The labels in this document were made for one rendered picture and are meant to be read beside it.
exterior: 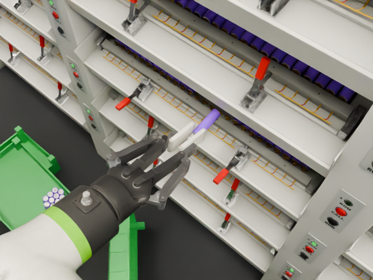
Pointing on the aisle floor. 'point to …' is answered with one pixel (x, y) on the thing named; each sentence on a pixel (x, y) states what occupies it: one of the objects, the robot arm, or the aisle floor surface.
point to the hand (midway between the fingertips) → (186, 139)
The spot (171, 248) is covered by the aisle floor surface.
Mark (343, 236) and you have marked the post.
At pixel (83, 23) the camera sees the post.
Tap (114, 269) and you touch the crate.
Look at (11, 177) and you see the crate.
